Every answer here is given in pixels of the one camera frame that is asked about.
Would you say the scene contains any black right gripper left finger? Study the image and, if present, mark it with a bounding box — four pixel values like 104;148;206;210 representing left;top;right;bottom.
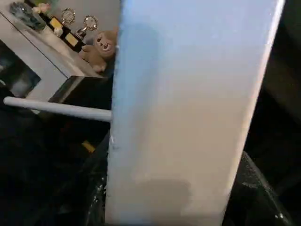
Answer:
85;136;113;226

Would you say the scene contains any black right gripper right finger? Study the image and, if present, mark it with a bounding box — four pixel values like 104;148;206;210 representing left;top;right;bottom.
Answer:
223;150;301;226

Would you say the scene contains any white plastic table leg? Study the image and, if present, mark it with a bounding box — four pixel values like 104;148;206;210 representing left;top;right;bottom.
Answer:
3;96;113;123

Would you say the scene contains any white plastic table top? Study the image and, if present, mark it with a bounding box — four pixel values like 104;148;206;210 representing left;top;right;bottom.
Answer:
104;0;286;226

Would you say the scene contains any small tan box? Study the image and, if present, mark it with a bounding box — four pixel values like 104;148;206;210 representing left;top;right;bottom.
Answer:
82;140;96;154

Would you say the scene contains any tan teddy bear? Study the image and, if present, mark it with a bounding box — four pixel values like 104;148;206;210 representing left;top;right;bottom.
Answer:
79;29;119;73

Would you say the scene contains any white glass-door cabinet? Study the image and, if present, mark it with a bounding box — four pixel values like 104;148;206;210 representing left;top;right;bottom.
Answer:
0;0;110;102

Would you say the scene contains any small grey cabinet ornament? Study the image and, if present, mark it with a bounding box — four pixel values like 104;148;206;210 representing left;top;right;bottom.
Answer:
9;2;48;32

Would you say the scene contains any gold ring trophy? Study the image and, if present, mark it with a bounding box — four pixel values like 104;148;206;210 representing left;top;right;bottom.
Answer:
63;15;100;48
49;8;77;32

